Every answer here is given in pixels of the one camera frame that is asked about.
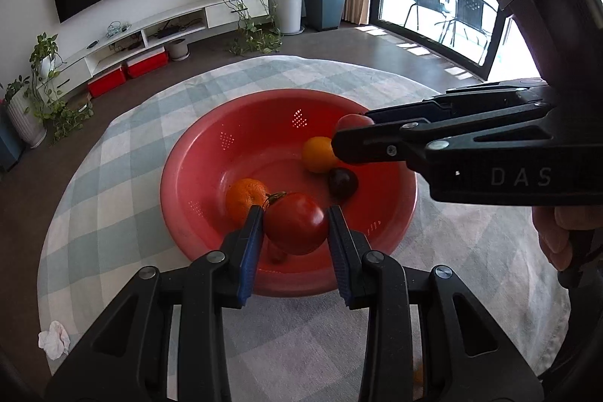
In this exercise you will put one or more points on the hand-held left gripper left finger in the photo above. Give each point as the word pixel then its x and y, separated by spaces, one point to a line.
pixel 247 260

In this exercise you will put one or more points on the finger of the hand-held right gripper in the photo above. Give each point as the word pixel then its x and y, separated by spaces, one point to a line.
pixel 362 145
pixel 400 112

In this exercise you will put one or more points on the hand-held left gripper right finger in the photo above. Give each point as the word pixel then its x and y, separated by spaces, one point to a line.
pixel 341 260

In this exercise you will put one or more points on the small red tomato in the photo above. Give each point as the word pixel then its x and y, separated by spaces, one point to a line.
pixel 353 122

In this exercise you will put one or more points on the dark purple plum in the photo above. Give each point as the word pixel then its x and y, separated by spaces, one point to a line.
pixel 343 182

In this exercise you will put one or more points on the orange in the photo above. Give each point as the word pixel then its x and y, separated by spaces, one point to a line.
pixel 316 154

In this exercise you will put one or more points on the red tomato with stem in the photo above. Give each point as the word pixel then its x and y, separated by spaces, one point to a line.
pixel 296 223

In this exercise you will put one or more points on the dark orange tangerine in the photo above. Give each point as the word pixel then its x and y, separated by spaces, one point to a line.
pixel 242 197

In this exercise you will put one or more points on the red plastic bowl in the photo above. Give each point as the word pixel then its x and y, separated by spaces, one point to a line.
pixel 212 176

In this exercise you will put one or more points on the person's right hand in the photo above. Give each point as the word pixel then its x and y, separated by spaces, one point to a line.
pixel 553 237

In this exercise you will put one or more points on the checkered tablecloth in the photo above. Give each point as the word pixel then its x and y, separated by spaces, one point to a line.
pixel 117 195

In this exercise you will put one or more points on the white TV cabinet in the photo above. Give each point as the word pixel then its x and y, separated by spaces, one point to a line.
pixel 226 13

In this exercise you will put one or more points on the grey round pot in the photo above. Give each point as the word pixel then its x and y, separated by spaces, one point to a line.
pixel 179 49

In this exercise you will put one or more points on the crumpled white tissue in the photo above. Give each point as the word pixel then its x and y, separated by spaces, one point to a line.
pixel 54 338

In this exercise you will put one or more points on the red storage box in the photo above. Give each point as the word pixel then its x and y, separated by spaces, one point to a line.
pixel 147 64
pixel 107 82

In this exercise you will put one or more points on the black set-top box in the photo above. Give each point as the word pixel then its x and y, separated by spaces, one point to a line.
pixel 168 31

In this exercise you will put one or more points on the plant in white ribbed pot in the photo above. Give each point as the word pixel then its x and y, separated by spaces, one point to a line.
pixel 26 122

